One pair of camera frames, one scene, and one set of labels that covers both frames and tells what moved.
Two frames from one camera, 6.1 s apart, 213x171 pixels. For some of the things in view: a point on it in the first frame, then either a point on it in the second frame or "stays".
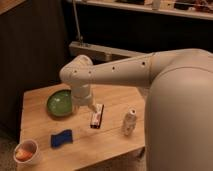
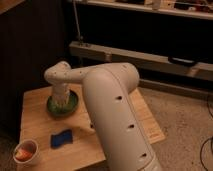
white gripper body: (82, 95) -> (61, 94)
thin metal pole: (77, 22) stays
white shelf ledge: (153, 8) stays
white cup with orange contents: (26, 151) stays
